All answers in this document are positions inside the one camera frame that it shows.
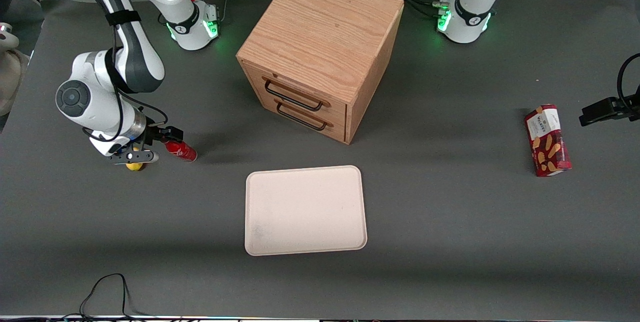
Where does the black wire drawer handle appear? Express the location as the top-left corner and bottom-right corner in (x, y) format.
(263, 78), (325, 112)
(276, 100), (329, 131)

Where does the beige cloth bundle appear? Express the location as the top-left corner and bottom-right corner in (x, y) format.
(0, 49), (30, 117)

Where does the beige rectangular tray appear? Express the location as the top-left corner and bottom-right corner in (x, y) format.
(244, 165), (368, 257)

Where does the black camera clamp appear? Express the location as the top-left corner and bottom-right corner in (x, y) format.
(579, 96), (640, 127)

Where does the thin black table cable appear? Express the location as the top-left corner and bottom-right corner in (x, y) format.
(60, 273), (151, 320)

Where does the small white round object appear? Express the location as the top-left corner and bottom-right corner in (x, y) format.
(0, 23), (20, 52)

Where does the wooden drawer cabinet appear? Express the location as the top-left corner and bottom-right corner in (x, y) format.
(236, 0), (405, 145)

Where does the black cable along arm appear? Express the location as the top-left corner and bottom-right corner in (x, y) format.
(62, 0), (170, 142)

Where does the black looped clamp cable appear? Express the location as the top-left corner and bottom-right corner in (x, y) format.
(616, 53), (640, 107)

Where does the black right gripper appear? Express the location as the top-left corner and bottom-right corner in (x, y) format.
(146, 126), (185, 144)

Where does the red cookie box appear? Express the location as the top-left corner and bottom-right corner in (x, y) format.
(523, 104), (573, 178)

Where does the black left base cable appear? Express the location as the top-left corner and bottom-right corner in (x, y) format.
(382, 0), (446, 18)

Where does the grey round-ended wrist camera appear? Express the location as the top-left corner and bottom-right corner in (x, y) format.
(111, 148), (160, 164)

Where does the red soda can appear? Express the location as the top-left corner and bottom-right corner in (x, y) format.
(164, 140), (198, 163)

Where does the black velcro arm strap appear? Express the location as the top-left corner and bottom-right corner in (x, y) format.
(105, 10), (142, 26)

